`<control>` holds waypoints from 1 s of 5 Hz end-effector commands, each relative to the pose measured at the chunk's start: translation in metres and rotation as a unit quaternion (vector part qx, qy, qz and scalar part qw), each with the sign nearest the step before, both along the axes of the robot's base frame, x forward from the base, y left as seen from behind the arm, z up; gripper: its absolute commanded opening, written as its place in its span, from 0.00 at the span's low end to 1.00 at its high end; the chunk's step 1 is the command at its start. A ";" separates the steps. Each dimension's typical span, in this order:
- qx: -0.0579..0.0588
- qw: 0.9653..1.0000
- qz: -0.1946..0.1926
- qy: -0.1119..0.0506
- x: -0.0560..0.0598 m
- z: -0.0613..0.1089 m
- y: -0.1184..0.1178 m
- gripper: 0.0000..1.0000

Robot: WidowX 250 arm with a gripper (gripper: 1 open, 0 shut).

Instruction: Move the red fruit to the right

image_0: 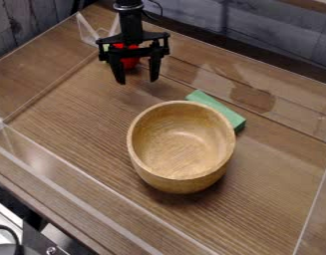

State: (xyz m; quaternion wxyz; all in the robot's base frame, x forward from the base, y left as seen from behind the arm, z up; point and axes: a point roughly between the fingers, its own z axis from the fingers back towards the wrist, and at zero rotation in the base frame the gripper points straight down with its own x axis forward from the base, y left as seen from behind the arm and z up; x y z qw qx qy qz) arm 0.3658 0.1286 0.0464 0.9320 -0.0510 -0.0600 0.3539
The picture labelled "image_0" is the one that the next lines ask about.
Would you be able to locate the wooden bowl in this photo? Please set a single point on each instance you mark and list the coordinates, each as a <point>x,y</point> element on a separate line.
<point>181,143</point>

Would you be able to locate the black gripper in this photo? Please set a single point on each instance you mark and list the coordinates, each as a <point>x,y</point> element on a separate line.
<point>153,46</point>

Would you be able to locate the red plush fruit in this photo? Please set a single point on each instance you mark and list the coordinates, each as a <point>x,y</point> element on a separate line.
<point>130,62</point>

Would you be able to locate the black metal bracket with screw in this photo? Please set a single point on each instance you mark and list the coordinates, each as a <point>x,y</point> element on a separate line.
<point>52,242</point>

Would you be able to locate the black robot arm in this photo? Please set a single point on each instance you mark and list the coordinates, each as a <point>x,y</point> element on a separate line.
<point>131,10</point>

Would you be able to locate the green rectangular block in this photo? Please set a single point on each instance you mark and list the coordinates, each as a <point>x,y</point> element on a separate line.
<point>236,119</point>

